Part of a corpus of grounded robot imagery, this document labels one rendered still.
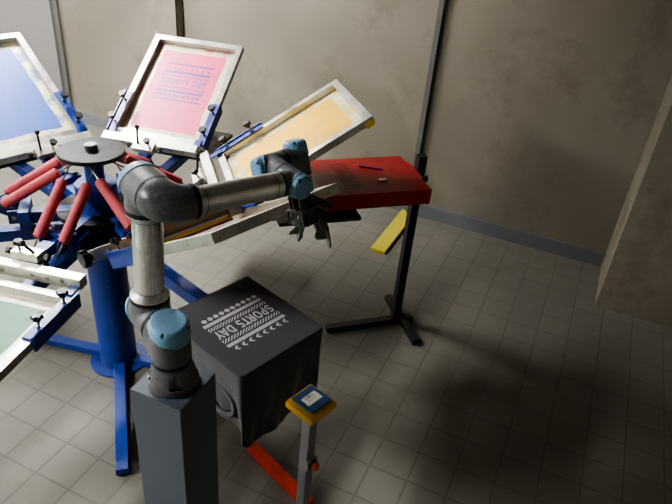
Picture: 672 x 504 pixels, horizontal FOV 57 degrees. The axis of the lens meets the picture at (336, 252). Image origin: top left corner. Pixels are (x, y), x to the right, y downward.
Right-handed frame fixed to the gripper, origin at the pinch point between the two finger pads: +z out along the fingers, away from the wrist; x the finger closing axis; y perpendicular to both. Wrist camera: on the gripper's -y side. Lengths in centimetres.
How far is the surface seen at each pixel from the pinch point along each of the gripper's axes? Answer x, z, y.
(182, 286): -89, 32, 2
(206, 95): -178, -37, -94
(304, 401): -2, 54, 15
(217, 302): -66, 36, 0
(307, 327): -31, 47, -17
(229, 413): -40, 68, 23
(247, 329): -45, 43, 2
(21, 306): -113, 22, 61
